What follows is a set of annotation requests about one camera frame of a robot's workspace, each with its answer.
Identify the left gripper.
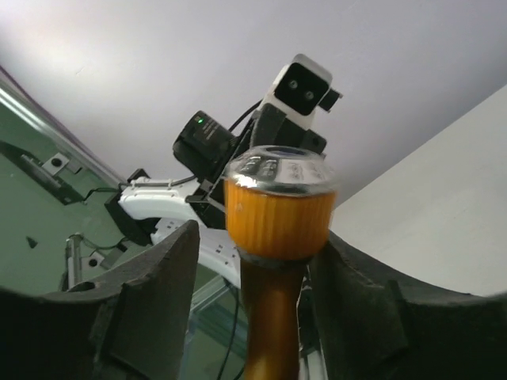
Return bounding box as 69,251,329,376
250,104,327,154

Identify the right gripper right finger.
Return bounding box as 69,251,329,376
310,234,506,379

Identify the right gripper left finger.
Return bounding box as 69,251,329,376
1,220,200,379

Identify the orange water faucet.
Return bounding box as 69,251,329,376
224,146,337,379

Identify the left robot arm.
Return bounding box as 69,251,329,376
109,101,336,285

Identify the left camera cable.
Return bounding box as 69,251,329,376
227,98,265,138

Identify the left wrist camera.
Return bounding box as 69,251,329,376
257,53,343,130

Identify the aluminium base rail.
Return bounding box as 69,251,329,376
1,68,128,205

